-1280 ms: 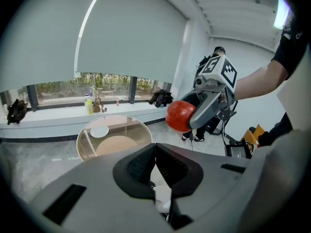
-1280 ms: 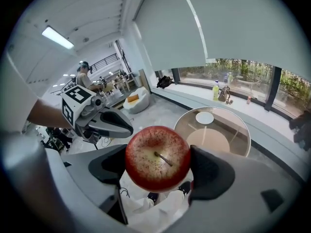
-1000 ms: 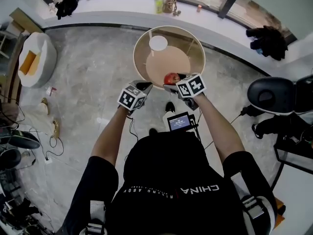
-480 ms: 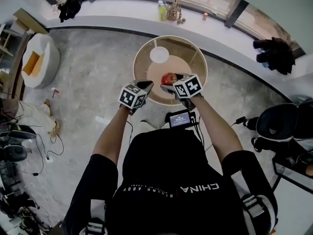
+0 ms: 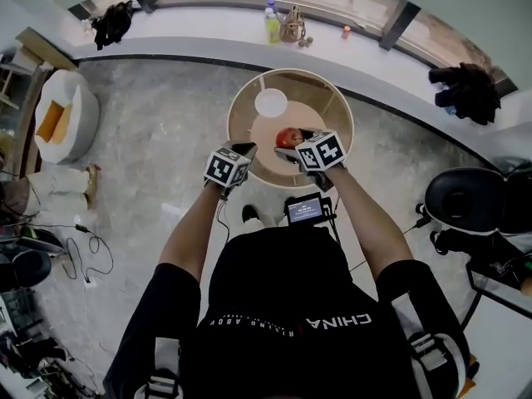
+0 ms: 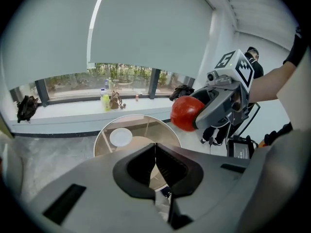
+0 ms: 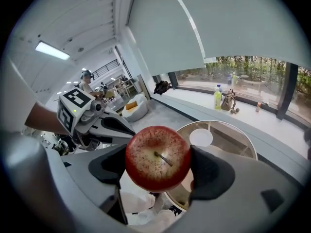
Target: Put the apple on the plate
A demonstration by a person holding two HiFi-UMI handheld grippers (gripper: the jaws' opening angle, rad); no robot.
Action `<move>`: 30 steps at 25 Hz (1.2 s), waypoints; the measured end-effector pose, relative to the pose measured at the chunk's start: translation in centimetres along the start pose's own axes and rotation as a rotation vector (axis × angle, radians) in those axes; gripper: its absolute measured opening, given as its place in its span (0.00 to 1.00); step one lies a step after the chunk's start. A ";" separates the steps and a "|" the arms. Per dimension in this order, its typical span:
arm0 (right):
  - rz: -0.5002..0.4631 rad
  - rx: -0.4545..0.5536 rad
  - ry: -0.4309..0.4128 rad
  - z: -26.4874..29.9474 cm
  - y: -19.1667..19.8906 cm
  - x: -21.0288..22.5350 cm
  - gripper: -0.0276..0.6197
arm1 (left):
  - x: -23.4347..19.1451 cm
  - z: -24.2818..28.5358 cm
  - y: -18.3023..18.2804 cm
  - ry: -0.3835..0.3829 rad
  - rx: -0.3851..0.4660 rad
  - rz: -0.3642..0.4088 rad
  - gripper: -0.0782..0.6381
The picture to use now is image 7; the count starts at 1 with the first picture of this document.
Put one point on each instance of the orange cushion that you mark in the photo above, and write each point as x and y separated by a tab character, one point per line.
131	105

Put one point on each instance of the black window post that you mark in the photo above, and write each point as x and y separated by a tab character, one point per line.
288	91
173	80

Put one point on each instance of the brown ornament on sill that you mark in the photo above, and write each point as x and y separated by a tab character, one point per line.
227	103

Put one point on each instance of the round glass table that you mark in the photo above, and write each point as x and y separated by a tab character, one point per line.
230	139

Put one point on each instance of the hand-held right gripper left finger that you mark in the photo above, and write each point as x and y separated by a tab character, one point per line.
97	169

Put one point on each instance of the grey roller blind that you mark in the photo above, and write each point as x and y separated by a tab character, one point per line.
243	21
165	33

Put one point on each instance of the black jacket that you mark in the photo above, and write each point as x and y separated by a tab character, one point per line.
162	87

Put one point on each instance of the ceiling light panel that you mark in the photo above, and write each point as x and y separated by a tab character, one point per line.
52	50

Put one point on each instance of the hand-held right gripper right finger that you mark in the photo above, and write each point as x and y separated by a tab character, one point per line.
233	190

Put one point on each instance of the small brown ball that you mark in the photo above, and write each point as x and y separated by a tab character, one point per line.
232	111
237	110

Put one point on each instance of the person's left forearm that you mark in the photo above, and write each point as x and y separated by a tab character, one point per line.
43	120

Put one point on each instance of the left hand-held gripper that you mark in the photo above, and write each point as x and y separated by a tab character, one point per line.
73	110

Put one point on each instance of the red apple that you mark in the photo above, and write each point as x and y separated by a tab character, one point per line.
155	159

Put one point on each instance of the white armchair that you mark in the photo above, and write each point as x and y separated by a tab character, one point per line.
137	110

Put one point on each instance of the small white plate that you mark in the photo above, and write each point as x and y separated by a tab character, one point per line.
201	137

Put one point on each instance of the yellow drink bottle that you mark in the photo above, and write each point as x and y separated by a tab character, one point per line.
217	99

